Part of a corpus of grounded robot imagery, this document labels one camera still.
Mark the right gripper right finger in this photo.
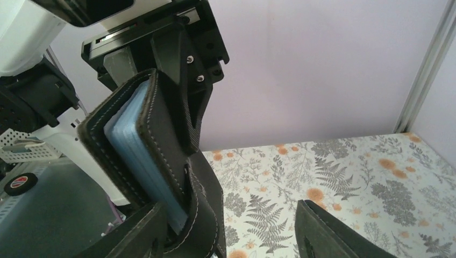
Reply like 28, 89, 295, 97
295, 200, 394, 258

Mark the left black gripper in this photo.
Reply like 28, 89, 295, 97
81, 1, 229, 155

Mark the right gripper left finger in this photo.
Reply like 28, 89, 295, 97
75, 203, 167, 258

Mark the black leather card holder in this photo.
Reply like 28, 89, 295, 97
78, 69, 227, 257

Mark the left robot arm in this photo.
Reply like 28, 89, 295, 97
1, 1, 229, 206

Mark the floral table mat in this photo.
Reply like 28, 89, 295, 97
204, 133, 455, 257

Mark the black tape roll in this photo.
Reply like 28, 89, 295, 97
3, 173, 38, 196

